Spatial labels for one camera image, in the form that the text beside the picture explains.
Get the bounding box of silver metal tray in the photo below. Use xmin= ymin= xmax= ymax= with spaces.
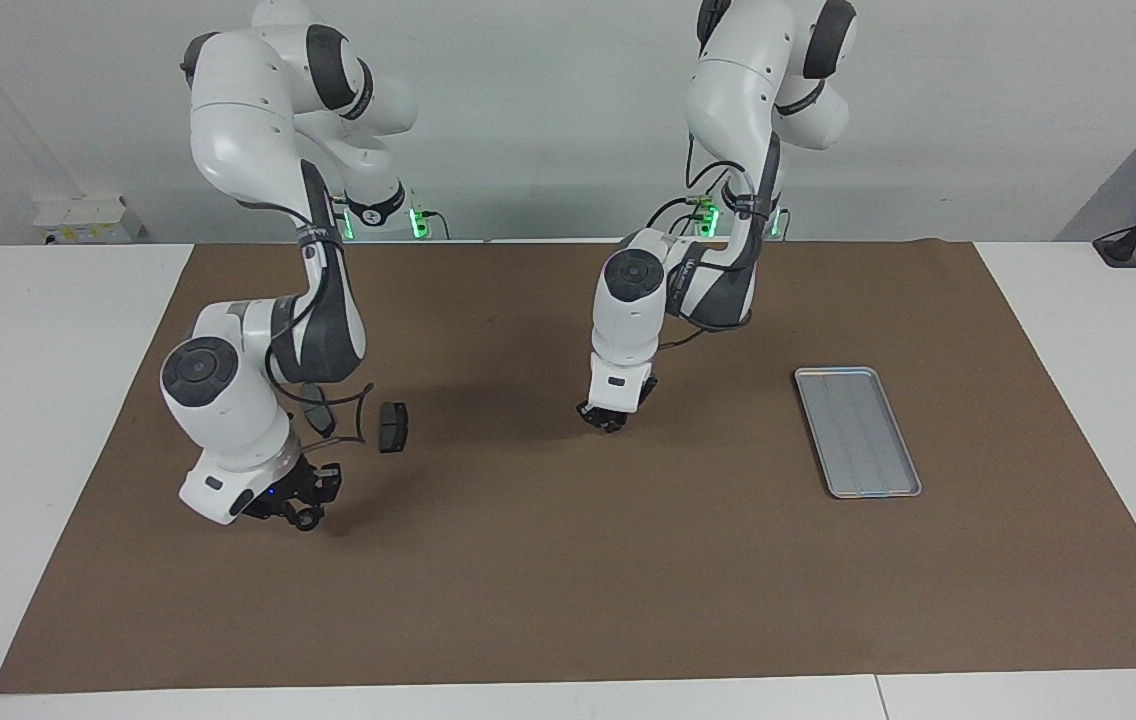
xmin=794 ymin=367 xmax=923 ymax=499

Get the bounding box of long dark brake pad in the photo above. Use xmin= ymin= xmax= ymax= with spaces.
xmin=303 ymin=385 xmax=336 ymax=438

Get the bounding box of short dark brake pad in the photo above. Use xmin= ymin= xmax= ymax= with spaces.
xmin=378 ymin=402 xmax=410 ymax=454

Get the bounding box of brown table mat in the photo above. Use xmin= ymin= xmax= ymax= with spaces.
xmin=0 ymin=238 xmax=1136 ymax=695

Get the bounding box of white power box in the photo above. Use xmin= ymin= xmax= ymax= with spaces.
xmin=33 ymin=195 xmax=144 ymax=244

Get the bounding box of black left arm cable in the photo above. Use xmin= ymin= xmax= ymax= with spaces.
xmin=648 ymin=160 xmax=784 ymax=351

